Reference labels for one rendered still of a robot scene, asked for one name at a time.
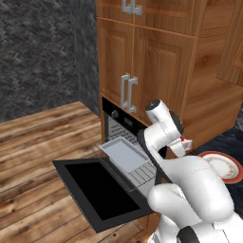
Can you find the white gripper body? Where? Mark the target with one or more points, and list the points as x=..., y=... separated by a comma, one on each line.
x=179, y=149

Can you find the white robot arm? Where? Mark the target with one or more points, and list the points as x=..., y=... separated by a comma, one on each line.
x=193, y=186

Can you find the pink cake with red topping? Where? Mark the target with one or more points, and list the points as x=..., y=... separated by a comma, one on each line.
x=188, y=144

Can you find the metal oven rack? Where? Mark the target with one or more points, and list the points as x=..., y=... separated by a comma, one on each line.
x=144, y=175

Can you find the white plate with red rim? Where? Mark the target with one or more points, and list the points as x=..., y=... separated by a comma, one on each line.
x=225, y=167

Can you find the black built-in oven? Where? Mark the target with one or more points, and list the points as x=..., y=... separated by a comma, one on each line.
x=124, y=119

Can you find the black oven knob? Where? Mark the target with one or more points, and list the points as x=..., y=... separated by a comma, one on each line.
x=115, y=114

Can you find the wide wooden cupboard door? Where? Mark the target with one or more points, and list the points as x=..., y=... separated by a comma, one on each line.
x=171, y=14
x=161, y=72

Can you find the black oven door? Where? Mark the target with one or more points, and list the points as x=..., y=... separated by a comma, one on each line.
x=95, y=190

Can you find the narrow wooden cupboard door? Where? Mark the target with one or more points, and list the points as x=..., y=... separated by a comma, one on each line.
x=110, y=8
x=111, y=60

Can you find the grey baking tray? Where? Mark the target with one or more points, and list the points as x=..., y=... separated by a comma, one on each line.
x=125, y=155

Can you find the tall wooden cabinet frame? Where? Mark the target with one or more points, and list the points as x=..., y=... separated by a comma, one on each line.
x=205, y=104

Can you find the wooden wall cupboard door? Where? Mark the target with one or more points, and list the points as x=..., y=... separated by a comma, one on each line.
x=232, y=44

